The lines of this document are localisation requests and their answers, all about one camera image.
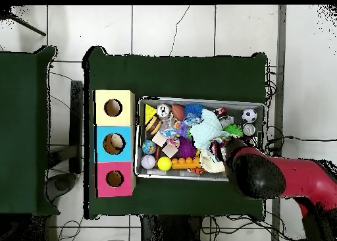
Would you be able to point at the purple plastic toy piece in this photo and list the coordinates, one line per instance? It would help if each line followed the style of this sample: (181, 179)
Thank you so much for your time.
(182, 127)

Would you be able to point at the mint green waffle cloth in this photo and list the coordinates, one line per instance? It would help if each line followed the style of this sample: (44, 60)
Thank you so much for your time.
(208, 130)

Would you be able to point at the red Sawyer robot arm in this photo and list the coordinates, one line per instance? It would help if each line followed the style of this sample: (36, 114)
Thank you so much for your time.
(302, 177)

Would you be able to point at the wooden box with three holes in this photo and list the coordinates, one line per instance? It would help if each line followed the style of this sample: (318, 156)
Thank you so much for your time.
(115, 119)

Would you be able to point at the shallow clear mesh bin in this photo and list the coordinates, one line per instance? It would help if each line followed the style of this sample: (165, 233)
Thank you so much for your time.
(234, 108)

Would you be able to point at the wooden burger toy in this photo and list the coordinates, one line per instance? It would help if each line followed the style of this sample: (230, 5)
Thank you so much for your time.
(153, 125)

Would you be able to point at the silver drink can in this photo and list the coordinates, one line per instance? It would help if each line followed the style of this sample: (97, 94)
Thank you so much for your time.
(163, 111)

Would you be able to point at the yellow cheese wedge toy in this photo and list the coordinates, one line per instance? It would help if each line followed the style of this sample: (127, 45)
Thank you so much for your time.
(149, 113)

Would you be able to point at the globe print ball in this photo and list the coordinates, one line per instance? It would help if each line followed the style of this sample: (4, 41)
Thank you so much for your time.
(149, 147)

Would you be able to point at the blue spiky ball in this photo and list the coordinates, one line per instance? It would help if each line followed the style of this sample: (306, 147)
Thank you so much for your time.
(193, 109)

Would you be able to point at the dark green tablecloth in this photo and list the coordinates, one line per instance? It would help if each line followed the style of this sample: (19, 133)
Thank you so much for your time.
(184, 77)

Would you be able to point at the green spiky toy with eyes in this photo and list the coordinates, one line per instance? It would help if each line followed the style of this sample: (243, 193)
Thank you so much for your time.
(233, 130)

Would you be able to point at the small soccer ball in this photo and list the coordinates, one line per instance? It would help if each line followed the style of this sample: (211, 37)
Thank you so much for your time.
(249, 115)

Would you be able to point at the black stand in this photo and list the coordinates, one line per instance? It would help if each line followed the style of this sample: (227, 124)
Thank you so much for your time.
(76, 106)

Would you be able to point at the neighbouring green covered table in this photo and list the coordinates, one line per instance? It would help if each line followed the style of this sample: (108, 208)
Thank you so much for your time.
(23, 119)

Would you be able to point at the thin black rod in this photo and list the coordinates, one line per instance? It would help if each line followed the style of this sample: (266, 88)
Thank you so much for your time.
(29, 27)

